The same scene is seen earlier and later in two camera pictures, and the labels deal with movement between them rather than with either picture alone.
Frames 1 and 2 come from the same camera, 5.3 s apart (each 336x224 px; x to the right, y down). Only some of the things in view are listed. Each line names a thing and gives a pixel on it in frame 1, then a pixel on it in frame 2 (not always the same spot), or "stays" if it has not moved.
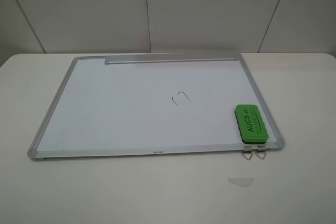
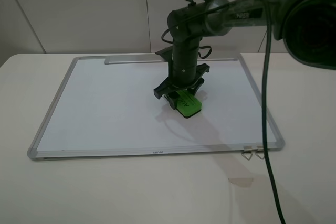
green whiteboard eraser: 251,124 → 187,105
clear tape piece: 241,182 stays
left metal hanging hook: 247,150 stays
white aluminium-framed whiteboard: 107,106 stays
